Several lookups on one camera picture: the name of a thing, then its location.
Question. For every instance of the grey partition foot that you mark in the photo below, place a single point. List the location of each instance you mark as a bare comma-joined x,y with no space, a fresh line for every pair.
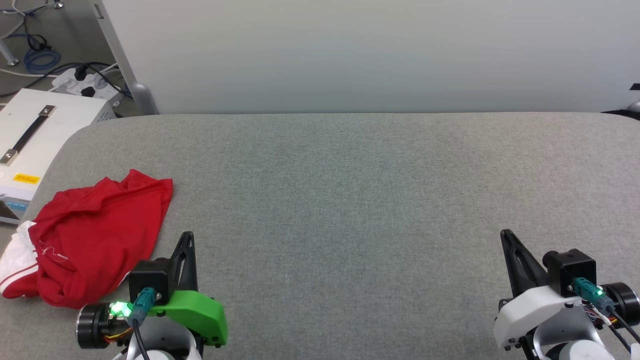
144,100

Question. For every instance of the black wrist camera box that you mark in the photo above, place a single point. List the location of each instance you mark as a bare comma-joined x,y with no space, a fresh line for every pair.
150,275
570,270

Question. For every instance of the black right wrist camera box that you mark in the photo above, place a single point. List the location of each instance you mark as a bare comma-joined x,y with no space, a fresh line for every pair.
570,270

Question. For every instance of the grey metal table leg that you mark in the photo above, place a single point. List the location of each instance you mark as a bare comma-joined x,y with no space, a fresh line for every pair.
7,52

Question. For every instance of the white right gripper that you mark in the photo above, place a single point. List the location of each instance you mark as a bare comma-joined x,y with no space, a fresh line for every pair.
525,310

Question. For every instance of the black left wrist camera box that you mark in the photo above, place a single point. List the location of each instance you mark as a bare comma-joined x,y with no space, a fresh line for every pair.
150,275

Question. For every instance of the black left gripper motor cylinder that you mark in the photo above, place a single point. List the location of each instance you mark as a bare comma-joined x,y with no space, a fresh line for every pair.
92,325

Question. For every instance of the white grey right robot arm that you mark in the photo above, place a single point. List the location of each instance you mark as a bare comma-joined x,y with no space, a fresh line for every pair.
575,340

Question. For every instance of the white power strip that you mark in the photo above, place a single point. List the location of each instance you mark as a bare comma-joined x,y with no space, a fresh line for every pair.
90,85

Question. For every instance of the white partition panel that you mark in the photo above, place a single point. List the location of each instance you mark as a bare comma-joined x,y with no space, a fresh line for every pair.
375,55

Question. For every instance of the red white basketball jersey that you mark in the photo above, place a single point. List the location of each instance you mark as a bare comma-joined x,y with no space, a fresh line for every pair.
95,235

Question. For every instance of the black grey chair base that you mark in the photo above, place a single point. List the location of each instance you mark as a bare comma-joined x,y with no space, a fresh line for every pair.
627,114

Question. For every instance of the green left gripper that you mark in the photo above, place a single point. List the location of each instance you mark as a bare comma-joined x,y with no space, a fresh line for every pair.
200,312

